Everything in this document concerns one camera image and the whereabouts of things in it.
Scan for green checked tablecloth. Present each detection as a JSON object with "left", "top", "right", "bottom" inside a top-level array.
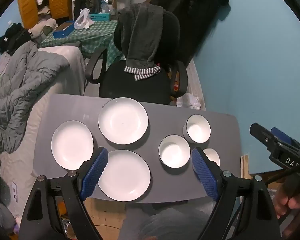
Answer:
[{"left": 39, "top": 20, "right": 125, "bottom": 67}]

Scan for black clothes pile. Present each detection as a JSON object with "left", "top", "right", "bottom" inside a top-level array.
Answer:
[{"left": 0, "top": 23, "right": 32, "bottom": 55}]

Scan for white bed sheet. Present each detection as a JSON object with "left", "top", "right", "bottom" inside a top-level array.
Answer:
[{"left": 0, "top": 45, "right": 87, "bottom": 220}]

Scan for person's grey trousers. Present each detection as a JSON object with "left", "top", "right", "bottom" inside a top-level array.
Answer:
[{"left": 117, "top": 200, "right": 215, "bottom": 240}]

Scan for beige clothes pile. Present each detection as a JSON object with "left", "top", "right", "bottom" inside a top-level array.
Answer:
[{"left": 29, "top": 18, "right": 57, "bottom": 39}]

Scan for grey hoodie striped cuffs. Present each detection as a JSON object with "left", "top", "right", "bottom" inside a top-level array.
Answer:
[{"left": 117, "top": 3, "right": 165, "bottom": 82}]

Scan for grey duvet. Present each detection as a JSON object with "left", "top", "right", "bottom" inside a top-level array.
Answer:
[{"left": 0, "top": 41, "right": 70, "bottom": 154}]

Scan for colourful packet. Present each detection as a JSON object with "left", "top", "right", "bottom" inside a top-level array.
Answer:
[{"left": 172, "top": 74, "right": 181, "bottom": 98}]

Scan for black jacket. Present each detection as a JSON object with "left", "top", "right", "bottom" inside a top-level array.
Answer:
[{"left": 150, "top": 0, "right": 230, "bottom": 65}]

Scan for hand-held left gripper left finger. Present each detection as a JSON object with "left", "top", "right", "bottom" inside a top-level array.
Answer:
[{"left": 19, "top": 147, "right": 108, "bottom": 240}]

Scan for white plate dark rim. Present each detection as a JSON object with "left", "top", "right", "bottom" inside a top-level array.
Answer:
[
  {"left": 98, "top": 97, "right": 149, "bottom": 145},
  {"left": 97, "top": 149, "right": 151, "bottom": 202},
  {"left": 51, "top": 120, "right": 94, "bottom": 170}
]

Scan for crumpled white bag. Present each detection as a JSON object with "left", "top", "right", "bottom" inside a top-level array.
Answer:
[{"left": 176, "top": 93, "right": 202, "bottom": 110}]

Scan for white bowl dark rim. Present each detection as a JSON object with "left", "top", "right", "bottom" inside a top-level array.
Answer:
[
  {"left": 202, "top": 148, "right": 221, "bottom": 167},
  {"left": 158, "top": 134, "right": 191, "bottom": 175},
  {"left": 182, "top": 114, "right": 212, "bottom": 144}
]

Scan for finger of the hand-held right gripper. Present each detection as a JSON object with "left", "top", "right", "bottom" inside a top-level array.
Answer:
[
  {"left": 271, "top": 127, "right": 300, "bottom": 145},
  {"left": 250, "top": 123, "right": 282, "bottom": 153}
]

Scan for flat blue box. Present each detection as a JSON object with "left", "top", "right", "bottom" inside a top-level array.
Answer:
[{"left": 52, "top": 21, "right": 77, "bottom": 39}]

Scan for black office chair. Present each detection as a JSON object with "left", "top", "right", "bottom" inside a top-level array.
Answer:
[{"left": 84, "top": 4, "right": 188, "bottom": 105}]

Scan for white plastic bag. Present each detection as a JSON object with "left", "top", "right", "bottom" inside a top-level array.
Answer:
[{"left": 74, "top": 8, "right": 95, "bottom": 30}]

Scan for wooden wardrobe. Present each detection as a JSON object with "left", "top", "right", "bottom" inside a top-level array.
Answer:
[{"left": 17, "top": 0, "right": 74, "bottom": 29}]

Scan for blue crate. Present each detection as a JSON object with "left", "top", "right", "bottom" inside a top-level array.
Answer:
[{"left": 89, "top": 12, "right": 112, "bottom": 21}]

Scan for person's right hand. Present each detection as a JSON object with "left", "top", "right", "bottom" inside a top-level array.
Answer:
[{"left": 275, "top": 172, "right": 300, "bottom": 219}]

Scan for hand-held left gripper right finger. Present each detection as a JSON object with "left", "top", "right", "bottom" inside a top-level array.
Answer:
[{"left": 192, "top": 148, "right": 282, "bottom": 240}]

